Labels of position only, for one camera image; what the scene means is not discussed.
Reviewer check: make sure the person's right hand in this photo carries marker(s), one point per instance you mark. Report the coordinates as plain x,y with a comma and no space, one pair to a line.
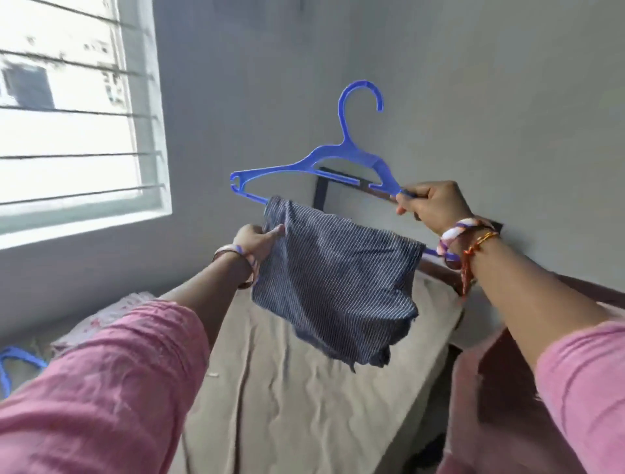
435,205

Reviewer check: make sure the person's left hand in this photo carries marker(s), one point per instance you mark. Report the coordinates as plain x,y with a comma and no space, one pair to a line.
256,242

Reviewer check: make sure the blue striped shirt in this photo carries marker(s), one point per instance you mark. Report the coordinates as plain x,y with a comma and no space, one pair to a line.
337,283

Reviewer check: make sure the blue plastic hanger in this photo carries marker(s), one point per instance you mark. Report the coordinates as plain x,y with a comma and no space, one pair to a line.
344,151

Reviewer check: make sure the pink floral striped garment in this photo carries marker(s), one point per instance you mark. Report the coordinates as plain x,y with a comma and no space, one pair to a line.
98,322

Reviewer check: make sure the pile of blue hangers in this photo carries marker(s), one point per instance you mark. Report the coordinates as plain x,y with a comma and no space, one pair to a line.
19,354

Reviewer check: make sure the person's left forearm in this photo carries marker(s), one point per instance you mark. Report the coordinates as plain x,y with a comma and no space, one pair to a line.
210,293

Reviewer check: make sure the person's right forearm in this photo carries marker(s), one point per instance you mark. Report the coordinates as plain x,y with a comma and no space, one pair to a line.
537,293

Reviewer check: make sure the dark wooden bed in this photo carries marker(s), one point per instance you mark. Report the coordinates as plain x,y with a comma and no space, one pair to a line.
319,190

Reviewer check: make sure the bed with beige sheet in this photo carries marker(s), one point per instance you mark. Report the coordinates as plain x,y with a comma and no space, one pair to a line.
293,410

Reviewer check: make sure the striped orange purple bangle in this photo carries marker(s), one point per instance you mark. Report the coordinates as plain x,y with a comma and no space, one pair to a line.
244,259

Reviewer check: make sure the striped white purple bangle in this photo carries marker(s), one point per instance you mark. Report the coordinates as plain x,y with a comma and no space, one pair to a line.
454,232

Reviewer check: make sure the white framed window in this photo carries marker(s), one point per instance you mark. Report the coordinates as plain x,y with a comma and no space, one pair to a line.
142,127

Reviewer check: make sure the maroon plastic chair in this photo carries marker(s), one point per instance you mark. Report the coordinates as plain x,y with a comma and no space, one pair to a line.
498,410

